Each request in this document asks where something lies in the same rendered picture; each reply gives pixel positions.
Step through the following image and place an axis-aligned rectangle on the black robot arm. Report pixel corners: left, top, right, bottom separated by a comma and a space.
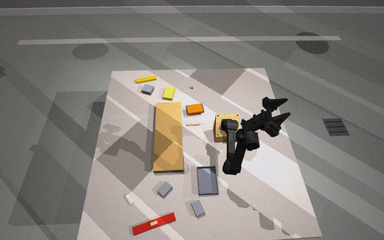
221, 119, 260, 176

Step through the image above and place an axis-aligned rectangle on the red flat bar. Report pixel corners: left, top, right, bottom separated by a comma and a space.
132, 212, 176, 236

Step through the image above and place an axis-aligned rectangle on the small white rectangular block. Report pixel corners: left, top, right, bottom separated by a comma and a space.
126, 194, 135, 205

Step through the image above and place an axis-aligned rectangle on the tan wooden floor panel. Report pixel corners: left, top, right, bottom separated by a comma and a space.
153, 102, 184, 174

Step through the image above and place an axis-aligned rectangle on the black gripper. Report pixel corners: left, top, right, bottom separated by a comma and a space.
251, 97, 291, 137

